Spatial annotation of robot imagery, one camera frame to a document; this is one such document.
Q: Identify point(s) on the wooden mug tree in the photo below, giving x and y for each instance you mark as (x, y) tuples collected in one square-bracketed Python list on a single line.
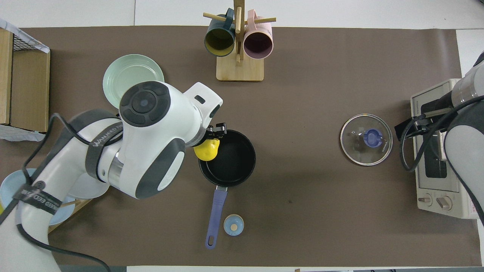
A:
[(240, 70)]

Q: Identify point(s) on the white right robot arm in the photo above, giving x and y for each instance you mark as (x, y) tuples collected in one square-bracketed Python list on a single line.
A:
[(465, 151)]

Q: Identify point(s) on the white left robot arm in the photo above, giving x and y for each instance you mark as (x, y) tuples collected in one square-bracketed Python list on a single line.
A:
[(151, 143)]

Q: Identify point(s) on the mint green plate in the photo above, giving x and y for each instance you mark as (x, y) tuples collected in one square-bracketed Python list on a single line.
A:
[(128, 71)]

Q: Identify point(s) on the light blue plate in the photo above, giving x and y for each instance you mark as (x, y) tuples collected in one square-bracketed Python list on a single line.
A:
[(7, 185)]

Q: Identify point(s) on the yellow potato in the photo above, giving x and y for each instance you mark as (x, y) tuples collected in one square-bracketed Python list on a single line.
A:
[(207, 150)]

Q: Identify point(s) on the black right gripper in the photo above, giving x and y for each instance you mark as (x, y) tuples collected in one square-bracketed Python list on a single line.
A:
[(436, 105)]

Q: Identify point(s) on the pink ribbed mug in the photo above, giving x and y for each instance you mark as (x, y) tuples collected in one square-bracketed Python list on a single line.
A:
[(258, 43)]

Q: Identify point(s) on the teal mug yellow inside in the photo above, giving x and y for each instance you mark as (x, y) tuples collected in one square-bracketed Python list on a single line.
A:
[(219, 41)]

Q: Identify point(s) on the grey plate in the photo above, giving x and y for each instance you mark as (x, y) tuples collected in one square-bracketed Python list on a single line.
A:
[(85, 189)]

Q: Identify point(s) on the brown table mat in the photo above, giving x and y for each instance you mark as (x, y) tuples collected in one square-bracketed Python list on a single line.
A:
[(302, 94)]

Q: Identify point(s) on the glass lid with blue knob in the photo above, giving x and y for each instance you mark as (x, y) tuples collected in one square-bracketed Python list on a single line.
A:
[(366, 139)]

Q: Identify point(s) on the white checked cloth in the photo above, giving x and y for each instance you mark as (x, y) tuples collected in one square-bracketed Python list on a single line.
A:
[(19, 134), (26, 39)]

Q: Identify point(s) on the wooden plate rack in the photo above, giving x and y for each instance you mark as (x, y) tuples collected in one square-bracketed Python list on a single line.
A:
[(72, 206)]

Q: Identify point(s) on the cream toaster oven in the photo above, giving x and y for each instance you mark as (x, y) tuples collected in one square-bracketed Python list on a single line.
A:
[(435, 181)]

